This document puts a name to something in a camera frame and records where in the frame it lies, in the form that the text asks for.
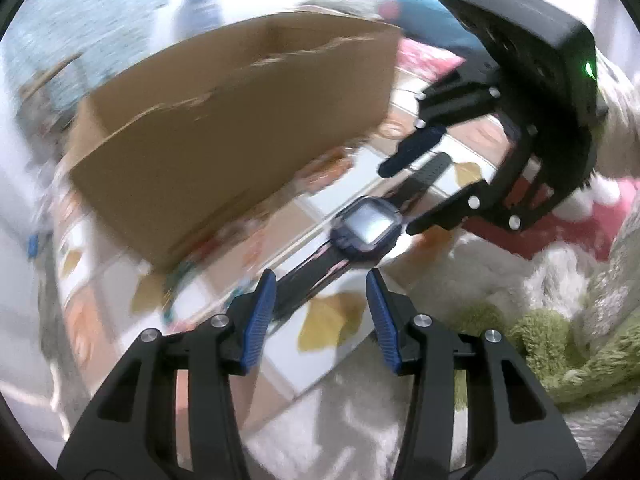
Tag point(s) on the brown cardboard box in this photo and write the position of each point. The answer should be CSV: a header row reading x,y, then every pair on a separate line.
x,y
200,150

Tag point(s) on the green fluffy blanket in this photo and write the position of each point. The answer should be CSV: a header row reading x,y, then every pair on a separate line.
x,y
550,345

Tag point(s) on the pink floral blanket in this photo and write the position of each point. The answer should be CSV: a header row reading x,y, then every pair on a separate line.
x,y
425,60

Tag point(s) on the dark blue digital wristwatch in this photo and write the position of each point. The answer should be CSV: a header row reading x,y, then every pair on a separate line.
x,y
367,222

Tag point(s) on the white fluffy blanket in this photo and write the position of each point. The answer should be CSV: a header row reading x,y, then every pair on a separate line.
x,y
500,270

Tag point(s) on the blue patterned hanging cloth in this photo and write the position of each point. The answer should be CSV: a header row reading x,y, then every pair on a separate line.
x,y
85,15

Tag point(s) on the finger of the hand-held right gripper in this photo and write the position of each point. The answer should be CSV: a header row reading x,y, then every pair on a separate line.
x,y
415,150
450,210

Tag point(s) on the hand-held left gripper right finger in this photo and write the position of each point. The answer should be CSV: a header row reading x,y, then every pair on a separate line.
x,y
382,315

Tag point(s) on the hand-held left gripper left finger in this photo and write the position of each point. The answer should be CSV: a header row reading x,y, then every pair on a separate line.
x,y
260,315

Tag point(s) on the wooden chair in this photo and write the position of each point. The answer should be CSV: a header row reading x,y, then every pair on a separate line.
x,y
50,77

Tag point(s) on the blue pillow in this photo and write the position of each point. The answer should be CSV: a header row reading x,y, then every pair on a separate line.
x,y
430,15

